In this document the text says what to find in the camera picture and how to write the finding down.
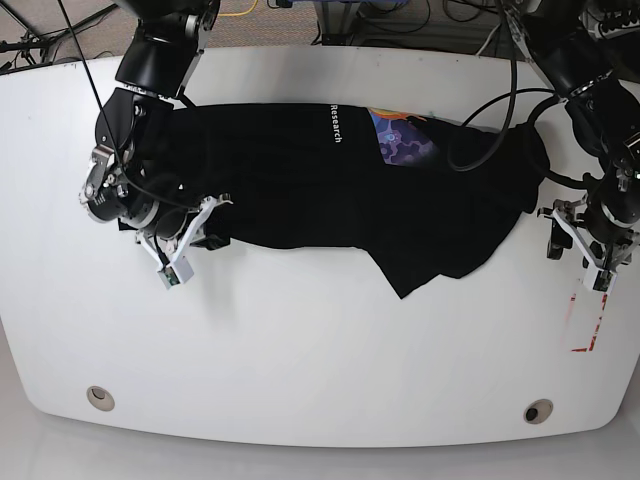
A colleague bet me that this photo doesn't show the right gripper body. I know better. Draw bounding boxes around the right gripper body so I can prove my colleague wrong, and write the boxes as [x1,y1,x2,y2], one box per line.
[136,195,233,265]

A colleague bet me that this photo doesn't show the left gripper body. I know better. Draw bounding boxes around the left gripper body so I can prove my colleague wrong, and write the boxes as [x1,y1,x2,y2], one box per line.
[537,197,639,271]

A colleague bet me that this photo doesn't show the black printed T-shirt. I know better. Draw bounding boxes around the black printed T-shirt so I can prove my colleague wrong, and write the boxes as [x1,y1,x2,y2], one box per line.
[141,104,549,297]

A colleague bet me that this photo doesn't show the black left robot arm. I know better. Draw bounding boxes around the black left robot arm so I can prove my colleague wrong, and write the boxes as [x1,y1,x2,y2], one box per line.
[501,1,639,271]

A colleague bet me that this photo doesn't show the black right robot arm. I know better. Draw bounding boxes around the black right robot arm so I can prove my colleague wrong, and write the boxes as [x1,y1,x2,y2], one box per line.
[79,1,230,272]

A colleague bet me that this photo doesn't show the red tape marking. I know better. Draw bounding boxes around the red tape marking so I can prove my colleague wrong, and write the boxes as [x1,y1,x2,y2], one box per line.
[567,292,608,353]

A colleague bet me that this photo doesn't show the right table grommet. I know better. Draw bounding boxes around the right table grommet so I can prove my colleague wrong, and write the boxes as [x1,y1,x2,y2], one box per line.
[523,399,554,425]

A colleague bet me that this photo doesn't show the table grommet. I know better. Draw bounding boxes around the table grommet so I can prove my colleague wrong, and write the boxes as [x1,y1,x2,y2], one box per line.
[523,399,554,425]
[86,386,115,412]

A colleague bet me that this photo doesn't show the left table grommet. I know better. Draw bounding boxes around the left table grommet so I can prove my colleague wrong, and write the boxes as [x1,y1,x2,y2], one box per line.
[86,386,115,412]

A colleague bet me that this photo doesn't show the white power strip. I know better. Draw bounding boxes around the white power strip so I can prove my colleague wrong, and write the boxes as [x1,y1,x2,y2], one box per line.
[595,8,639,39]

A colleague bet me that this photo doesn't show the black tripod legs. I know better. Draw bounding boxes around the black tripod legs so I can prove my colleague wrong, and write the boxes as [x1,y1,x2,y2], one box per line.
[1,1,135,63]

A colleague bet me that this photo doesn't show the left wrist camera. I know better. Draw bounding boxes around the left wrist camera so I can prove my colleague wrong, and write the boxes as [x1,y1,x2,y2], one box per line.
[582,263,617,295]

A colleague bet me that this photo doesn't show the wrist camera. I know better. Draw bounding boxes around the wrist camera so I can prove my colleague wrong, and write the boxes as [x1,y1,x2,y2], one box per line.
[158,256,194,289]
[582,263,617,295]

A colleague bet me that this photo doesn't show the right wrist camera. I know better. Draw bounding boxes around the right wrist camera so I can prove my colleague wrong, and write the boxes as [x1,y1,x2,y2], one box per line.
[158,256,194,289]

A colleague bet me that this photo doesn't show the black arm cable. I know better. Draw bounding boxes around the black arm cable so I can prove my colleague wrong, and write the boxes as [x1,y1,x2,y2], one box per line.
[446,0,606,189]

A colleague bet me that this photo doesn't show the yellow cable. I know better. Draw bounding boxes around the yellow cable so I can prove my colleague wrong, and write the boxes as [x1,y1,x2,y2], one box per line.
[224,0,259,18]

